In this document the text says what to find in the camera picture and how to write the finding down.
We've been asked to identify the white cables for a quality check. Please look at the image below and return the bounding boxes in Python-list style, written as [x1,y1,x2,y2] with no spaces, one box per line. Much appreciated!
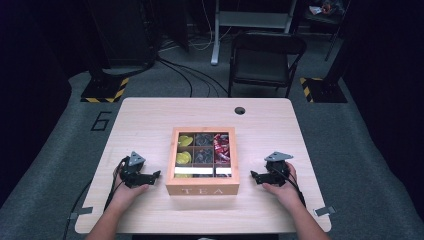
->
[159,0,235,53]

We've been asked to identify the group of red tea sachets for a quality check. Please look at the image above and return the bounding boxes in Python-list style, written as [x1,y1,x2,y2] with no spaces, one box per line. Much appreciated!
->
[213,133,232,178]

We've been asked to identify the black folding chair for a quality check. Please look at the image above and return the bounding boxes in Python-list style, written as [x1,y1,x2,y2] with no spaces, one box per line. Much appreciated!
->
[227,30,308,99]

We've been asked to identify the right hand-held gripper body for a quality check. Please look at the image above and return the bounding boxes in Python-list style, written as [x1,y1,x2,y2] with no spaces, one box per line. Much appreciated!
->
[263,151,295,188]

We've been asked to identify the thin black floor cable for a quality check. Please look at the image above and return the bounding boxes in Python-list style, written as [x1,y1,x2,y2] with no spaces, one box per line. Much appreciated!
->
[61,179,93,240]

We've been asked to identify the person's left hand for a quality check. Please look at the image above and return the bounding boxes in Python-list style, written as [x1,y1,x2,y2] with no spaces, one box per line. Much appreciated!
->
[112,160,150,205]

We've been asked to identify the black floor cables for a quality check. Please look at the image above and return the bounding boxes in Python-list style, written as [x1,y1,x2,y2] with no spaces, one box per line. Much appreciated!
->
[156,55,230,99]

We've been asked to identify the group of dark tea packets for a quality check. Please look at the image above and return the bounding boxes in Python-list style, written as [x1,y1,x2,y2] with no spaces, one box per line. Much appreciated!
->
[194,133,215,178]

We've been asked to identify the grey tape strip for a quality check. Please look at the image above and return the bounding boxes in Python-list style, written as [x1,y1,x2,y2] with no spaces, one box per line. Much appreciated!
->
[313,205,337,217]
[69,206,94,220]

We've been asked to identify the black cabinet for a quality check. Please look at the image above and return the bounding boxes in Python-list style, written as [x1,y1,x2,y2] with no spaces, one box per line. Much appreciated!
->
[87,0,158,68]

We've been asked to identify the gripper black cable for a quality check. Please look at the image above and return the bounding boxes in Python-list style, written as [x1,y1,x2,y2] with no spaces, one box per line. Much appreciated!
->
[103,155,130,212]
[270,165,307,208]

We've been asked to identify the black stand with striped base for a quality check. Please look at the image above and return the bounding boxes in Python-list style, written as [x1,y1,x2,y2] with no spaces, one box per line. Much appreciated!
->
[80,0,130,104]
[298,0,354,104]

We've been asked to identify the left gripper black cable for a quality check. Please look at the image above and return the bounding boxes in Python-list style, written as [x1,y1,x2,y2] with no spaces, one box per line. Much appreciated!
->
[103,155,130,212]

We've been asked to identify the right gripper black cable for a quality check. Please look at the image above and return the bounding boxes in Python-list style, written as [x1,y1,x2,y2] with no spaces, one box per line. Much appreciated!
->
[270,165,307,208]

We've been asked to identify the clutter on dark shelf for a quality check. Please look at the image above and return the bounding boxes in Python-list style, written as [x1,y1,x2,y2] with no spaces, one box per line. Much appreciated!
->
[307,0,348,25]

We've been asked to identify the person's right hand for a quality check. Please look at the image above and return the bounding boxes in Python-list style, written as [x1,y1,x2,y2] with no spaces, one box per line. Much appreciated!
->
[261,161,303,208]

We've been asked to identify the wooden tea box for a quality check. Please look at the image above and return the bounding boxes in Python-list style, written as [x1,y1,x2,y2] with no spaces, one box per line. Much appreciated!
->
[165,126,241,197]

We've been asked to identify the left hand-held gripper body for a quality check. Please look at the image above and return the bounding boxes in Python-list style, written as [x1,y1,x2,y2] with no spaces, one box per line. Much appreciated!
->
[119,151,155,189]

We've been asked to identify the group of yellow tea packets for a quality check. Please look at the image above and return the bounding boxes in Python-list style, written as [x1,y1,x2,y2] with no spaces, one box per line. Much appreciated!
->
[177,134,195,179]

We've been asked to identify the white desk frame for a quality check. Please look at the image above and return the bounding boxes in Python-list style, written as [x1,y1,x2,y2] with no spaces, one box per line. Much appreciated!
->
[210,0,298,66]

